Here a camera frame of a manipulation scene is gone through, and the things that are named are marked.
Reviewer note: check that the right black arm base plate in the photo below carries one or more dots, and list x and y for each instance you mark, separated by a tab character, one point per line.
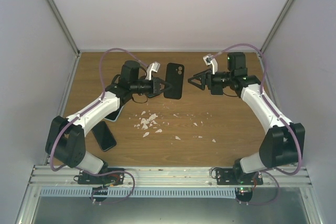
225	176

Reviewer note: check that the right aluminium frame post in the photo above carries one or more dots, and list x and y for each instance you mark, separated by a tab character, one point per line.
280	18

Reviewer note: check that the black phone lower left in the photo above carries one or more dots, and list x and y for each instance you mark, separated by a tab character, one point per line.
103	136

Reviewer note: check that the white debris pile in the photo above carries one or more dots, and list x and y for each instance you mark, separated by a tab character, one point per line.
171	120

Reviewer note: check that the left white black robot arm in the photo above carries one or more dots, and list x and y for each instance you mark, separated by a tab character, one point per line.
66	138

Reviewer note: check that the slotted grey cable duct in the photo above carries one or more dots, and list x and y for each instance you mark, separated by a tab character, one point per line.
140	192

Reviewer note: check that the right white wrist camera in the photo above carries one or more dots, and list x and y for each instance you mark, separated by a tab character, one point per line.
211	61

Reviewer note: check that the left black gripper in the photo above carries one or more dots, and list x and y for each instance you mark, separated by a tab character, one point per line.
156	86

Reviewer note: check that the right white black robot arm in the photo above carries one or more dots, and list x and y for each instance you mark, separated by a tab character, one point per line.
284	140

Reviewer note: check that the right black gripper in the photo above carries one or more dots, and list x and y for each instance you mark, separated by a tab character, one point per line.
208	73

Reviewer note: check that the aluminium front rail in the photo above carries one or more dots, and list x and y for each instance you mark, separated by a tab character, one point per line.
146	176

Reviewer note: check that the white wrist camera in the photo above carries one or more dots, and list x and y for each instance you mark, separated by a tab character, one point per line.
211	61
152	68

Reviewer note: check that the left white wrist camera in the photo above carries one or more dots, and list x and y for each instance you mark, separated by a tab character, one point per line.
152	68

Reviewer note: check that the black phone case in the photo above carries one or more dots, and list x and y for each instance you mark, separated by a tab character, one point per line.
175	77

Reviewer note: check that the phone in light blue case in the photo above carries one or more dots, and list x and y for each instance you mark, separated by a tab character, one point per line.
113	116

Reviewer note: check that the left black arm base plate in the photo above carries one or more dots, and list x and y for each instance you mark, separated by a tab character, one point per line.
115	177

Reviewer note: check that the aluminium frame post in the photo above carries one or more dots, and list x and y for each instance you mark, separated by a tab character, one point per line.
280	18
56	13

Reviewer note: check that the left aluminium frame post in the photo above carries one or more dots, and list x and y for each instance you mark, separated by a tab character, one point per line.
56	13

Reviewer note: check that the black smartphone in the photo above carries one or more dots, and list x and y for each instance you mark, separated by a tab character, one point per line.
152	95

